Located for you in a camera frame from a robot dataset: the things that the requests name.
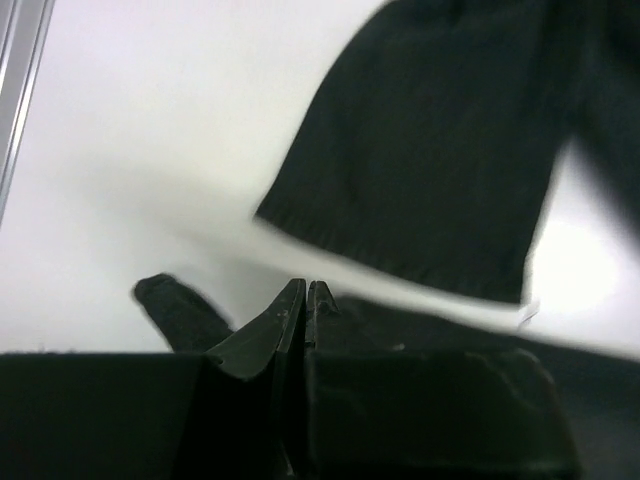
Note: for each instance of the dark denim trousers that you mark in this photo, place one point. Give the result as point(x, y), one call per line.
point(450, 141)

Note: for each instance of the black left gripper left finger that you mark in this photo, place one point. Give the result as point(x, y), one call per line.
point(148, 416)

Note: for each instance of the aluminium table edge rail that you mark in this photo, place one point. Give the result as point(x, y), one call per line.
point(24, 27)

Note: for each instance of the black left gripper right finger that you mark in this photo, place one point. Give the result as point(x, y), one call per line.
point(435, 414)

